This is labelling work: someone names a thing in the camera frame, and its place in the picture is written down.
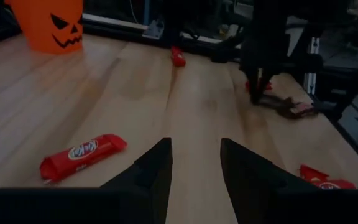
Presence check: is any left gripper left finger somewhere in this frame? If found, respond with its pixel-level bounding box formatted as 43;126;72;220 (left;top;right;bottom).
99;137;173;224

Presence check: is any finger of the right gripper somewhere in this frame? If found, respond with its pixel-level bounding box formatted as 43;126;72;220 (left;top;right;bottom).
247;68;262;105
262;70;276;84

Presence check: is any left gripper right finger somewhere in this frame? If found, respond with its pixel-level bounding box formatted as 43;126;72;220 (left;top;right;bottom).
221;139;316;224

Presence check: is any red KitKat candy bar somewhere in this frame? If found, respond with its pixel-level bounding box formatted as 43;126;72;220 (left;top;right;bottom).
299;164;357;190
39;133;128;185
170;45;187;68
244;77;273;93

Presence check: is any brown PayDay candy bar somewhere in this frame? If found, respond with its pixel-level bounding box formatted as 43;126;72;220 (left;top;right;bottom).
275;98;319;121

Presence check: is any orange halloween bucket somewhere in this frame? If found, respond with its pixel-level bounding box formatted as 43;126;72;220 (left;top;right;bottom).
4;0;85;55

